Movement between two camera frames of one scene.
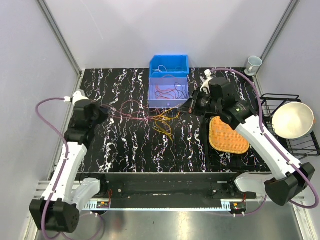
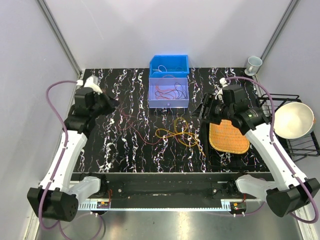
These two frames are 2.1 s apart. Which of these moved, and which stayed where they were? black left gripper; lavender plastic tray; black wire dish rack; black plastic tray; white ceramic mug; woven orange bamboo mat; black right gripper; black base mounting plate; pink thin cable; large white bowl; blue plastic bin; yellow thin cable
Moved: black right gripper; pink thin cable; yellow thin cable; black left gripper
Stayed: white ceramic mug; black plastic tray; black wire dish rack; large white bowl; blue plastic bin; lavender plastic tray; woven orange bamboo mat; black base mounting plate
